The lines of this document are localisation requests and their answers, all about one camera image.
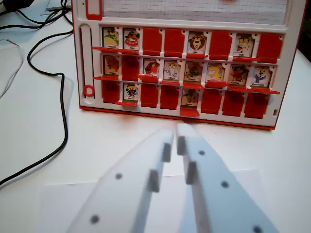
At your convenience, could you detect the red flap of frog window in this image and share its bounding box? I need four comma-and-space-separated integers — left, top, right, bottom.
91, 46, 122, 53

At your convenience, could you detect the black box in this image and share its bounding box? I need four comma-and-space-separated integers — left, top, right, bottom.
0, 0, 34, 14

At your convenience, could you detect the red and white game board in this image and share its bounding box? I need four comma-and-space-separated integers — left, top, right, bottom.
72, 0, 308, 132

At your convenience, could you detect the thin white wire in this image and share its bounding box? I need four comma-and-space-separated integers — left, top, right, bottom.
0, 38, 26, 99

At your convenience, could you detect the long looping black cable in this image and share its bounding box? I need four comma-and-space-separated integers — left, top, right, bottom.
0, 29, 74, 187

